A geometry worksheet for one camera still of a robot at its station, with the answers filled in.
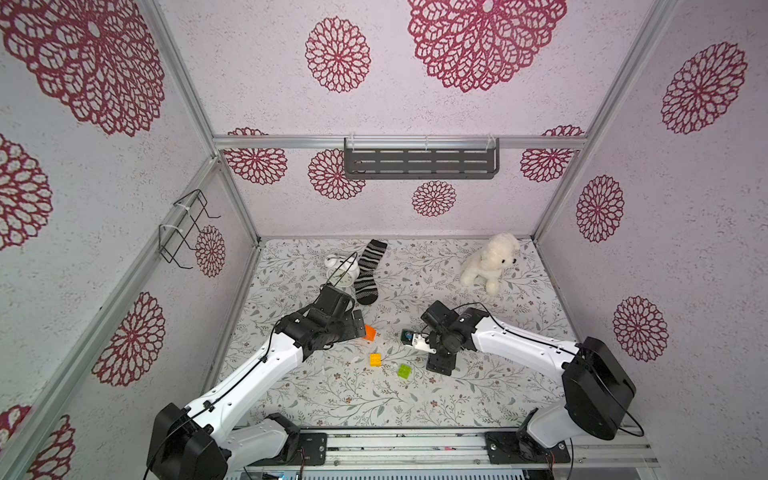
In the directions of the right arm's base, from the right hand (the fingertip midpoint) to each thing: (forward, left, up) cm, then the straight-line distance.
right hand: (432, 349), depth 86 cm
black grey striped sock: (+22, +21, -3) cm, 31 cm away
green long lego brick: (-2, +8, +13) cm, 15 cm away
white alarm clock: (+24, +29, +5) cm, 38 cm away
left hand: (+2, +23, +9) cm, 25 cm away
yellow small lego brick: (-2, +16, -3) cm, 17 cm away
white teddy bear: (+26, -21, +13) cm, 35 cm away
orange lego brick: (+7, +19, -5) cm, 21 cm away
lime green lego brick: (-5, +8, -3) cm, 10 cm away
